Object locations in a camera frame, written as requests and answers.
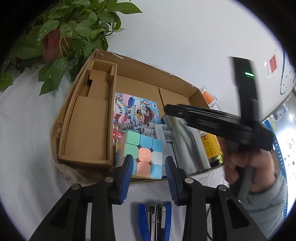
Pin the red wall sign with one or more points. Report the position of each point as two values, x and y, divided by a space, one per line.
272 63

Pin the blue stapler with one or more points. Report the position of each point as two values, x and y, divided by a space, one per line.
144 220

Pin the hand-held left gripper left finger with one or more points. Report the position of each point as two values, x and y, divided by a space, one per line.
126 178

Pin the silver metal can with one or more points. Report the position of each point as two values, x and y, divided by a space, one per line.
187 148

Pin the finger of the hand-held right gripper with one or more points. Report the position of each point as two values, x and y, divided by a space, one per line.
203 118

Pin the person's right forearm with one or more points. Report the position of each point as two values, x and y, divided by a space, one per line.
268 208

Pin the green potted pothos plant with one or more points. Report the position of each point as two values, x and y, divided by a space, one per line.
76 25
5 78

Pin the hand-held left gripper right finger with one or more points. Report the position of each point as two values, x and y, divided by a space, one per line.
171 183

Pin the large cardboard box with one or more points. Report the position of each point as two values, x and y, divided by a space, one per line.
138 81

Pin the colourful cartoon puzzle box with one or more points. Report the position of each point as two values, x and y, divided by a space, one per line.
136 109

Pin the clear container with orange lid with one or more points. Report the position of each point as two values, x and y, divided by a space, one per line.
208 96

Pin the yellow label bottle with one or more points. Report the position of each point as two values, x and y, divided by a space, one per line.
211 148

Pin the person's right hand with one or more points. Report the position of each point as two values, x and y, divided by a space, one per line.
261 166

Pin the grey plastic toy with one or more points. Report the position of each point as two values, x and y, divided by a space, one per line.
161 134

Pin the pastel puzzle cube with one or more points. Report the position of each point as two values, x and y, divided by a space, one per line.
143 155

